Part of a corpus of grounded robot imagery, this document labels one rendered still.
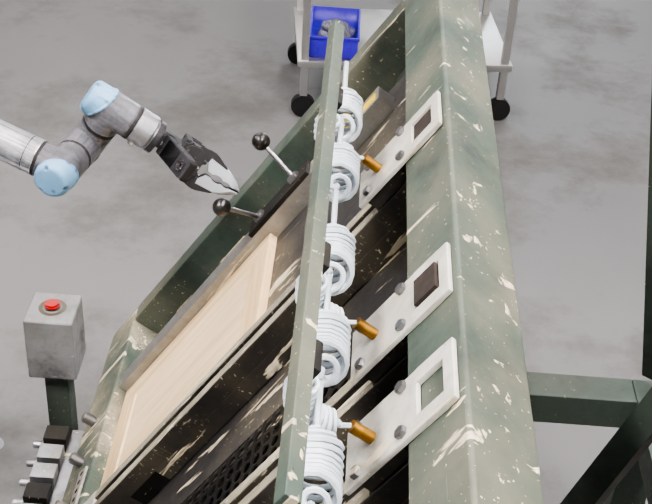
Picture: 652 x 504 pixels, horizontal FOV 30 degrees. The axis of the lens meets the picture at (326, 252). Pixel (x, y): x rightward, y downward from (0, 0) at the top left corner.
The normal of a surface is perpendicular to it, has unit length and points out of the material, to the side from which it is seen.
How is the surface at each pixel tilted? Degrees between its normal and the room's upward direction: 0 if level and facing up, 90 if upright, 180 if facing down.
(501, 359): 34
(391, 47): 90
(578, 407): 90
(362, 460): 56
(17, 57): 0
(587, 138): 0
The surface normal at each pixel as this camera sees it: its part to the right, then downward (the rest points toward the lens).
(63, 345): -0.05, 0.57
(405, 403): -0.80, -0.52
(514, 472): 0.61, -0.64
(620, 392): 0.05, -0.82
